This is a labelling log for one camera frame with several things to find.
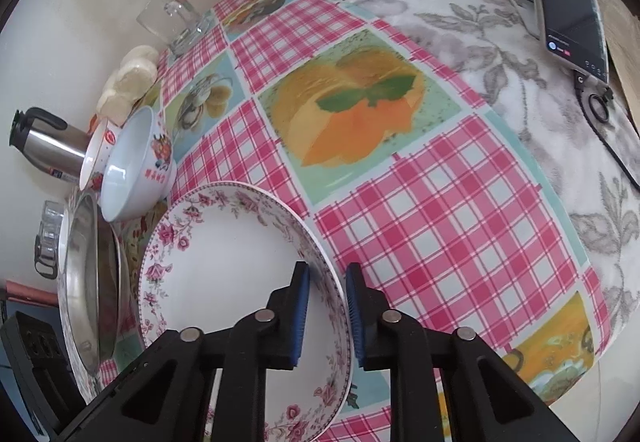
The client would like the stainless steel thermos jug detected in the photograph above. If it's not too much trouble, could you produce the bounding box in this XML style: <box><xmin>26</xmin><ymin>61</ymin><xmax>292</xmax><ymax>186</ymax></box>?
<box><xmin>9</xmin><ymin>106</ymin><xmax>91</xmax><ymax>183</ymax></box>

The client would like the clear glass mug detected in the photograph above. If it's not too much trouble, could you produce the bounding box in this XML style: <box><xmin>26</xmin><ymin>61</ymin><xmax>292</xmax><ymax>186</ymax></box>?
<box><xmin>137</xmin><ymin>0</ymin><xmax>215</xmax><ymax>57</ymax></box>

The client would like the black cable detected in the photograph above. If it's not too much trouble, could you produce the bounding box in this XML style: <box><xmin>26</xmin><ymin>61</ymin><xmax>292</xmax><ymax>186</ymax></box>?
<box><xmin>572</xmin><ymin>72</ymin><xmax>640</xmax><ymax>195</ymax></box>

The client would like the stainless steel basin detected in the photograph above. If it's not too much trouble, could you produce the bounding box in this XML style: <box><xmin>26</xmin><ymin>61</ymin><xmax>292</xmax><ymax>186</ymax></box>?
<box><xmin>64</xmin><ymin>191</ymin><xmax>122</xmax><ymax>377</ymax></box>

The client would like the white bowl with red rim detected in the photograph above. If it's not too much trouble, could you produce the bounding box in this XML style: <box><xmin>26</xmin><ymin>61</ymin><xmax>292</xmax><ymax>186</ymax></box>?
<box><xmin>79</xmin><ymin>119</ymin><xmax>122</xmax><ymax>191</ymax></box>

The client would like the white bowl with flower print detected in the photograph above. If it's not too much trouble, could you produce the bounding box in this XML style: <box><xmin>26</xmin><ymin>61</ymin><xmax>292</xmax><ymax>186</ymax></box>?
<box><xmin>100</xmin><ymin>106</ymin><xmax>177</xmax><ymax>222</ymax></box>

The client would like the floral pink rimmed plate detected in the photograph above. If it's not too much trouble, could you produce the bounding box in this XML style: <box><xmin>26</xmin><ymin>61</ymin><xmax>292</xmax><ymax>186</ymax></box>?
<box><xmin>138</xmin><ymin>181</ymin><xmax>352</xmax><ymax>441</ymax></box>

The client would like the glass teapot with black handle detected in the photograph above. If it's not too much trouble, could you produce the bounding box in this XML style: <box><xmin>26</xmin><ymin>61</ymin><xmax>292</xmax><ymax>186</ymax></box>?
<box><xmin>34</xmin><ymin>201</ymin><xmax>64</xmax><ymax>280</ymax></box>

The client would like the pink plaid fruit tablecloth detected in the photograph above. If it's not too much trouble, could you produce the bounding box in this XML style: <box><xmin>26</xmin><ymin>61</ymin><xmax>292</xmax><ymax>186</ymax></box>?
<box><xmin>74</xmin><ymin>0</ymin><xmax>614</xmax><ymax>442</ymax></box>

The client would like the bag of white steamed buns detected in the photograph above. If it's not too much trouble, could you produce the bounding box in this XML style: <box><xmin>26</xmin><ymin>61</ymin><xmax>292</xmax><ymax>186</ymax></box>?
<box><xmin>96</xmin><ymin>45</ymin><xmax>160</xmax><ymax>126</ymax></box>

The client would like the black smartphone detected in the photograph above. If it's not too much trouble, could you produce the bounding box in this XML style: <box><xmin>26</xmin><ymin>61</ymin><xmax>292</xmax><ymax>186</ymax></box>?
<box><xmin>534</xmin><ymin>0</ymin><xmax>610</xmax><ymax>85</ymax></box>

